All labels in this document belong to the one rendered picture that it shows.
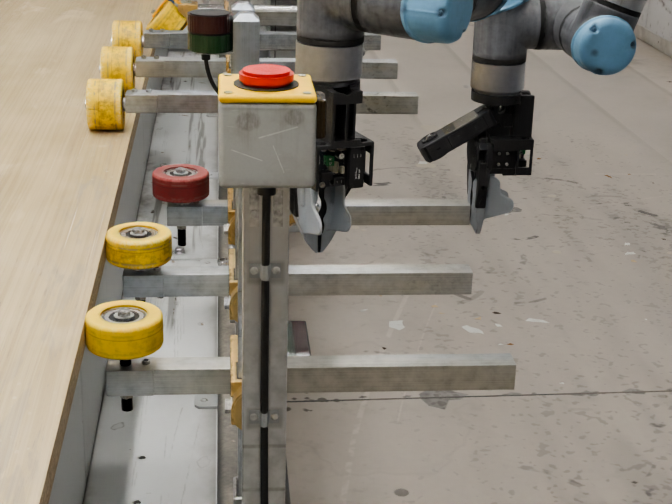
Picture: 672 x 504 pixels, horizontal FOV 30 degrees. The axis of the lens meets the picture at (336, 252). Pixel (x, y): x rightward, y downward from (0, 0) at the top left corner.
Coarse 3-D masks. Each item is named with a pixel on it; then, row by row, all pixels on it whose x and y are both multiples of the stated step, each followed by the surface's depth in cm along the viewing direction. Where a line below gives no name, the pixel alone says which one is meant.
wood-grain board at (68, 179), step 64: (0, 0) 306; (64, 0) 309; (128, 0) 311; (0, 64) 240; (64, 64) 242; (0, 128) 198; (64, 128) 199; (128, 128) 200; (0, 192) 168; (64, 192) 169; (0, 256) 146; (64, 256) 146; (0, 320) 129; (64, 320) 129; (0, 384) 116; (64, 384) 116; (0, 448) 105
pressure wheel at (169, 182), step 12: (168, 168) 178; (180, 168) 177; (192, 168) 179; (204, 168) 178; (156, 180) 175; (168, 180) 173; (180, 180) 173; (192, 180) 174; (204, 180) 175; (156, 192) 175; (168, 192) 174; (180, 192) 174; (192, 192) 174; (204, 192) 176; (180, 204) 177; (180, 240) 180
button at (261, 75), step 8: (264, 64) 93; (272, 64) 93; (240, 72) 92; (248, 72) 90; (256, 72) 91; (264, 72) 91; (272, 72) 91; (280, 72) 91; (288, 72) 91; (240, 80) 91; (248, 80) 90; (256, 80) 90; (264, 80) 90; (272, 80) 90; (280, 80) 90; (288, 80) 91
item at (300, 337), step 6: (294, 324) 179; (300, 324) 179; (294, 330) 177; (300, 330) 177; (294, 336) 175; (300, 336) 175; (306, 336) 175; (300, 342) 173; (306, 342) 173; (300, 348) 171; (306, 348) 171; (300, 354) 169; (306, 354) 170
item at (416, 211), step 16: (176, 208) 177; (192, 208) 177; (208, 208) 177; (224, 208) 178; (352, 208) 179; (368, 208) 180; (384, 208) 180; (400, 208) 180; (416, 208) 180; (432, 208) 180; (448, 208) 181; (464, 208) 181; (176, 224) 178; (192, 224) 178; (208, 224) 178; (352, 224) 180; (368, 224) 180; (384, 224) 181; (400, 224) 181; (416, 224) 181; (432, 224) 181; (448, 224) 181; (464, 224) 182
